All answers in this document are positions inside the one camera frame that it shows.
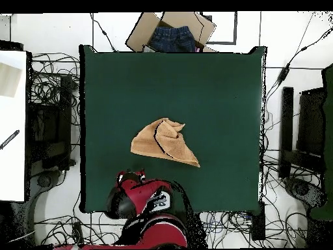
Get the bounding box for tan terry towel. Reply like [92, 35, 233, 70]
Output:
[129, 117, 201, 168]

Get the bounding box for black flat panel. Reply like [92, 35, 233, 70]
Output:
[296, 87, 327, 157]

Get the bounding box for black equipment rack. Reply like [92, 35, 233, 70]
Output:
[25, 75, 76, 171]

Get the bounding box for white table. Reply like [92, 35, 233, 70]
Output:
[0, 50, 28, 202]

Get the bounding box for dark green table cloth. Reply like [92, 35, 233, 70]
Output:
[78, 44, 267, 214]

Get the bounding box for black striped strip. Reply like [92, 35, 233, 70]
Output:
[0, 129, 21, 150]

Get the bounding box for brown cardboard box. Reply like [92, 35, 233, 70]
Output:
[125, 11, 217, 53]

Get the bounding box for small black box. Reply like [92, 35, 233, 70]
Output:
[250, 201, 266, 240]

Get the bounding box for blue denim jeans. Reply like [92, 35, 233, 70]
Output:
[149, 25, 197, 53]

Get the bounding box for beige block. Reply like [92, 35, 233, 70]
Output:
[0, 62, 22, 98]

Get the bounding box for black upright bar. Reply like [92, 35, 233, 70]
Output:
[278, 87, 295, 179]

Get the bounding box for grey stand base with cables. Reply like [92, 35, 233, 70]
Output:
[31, 169, 67, 193]

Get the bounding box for thin black cable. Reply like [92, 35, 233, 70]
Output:
[89, 12, 118, 53]

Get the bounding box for black equipment base with cables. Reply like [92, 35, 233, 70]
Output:
[283, 176, 328, 210]

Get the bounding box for black cable with power brick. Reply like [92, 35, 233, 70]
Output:
[262, 11, 333, 105]

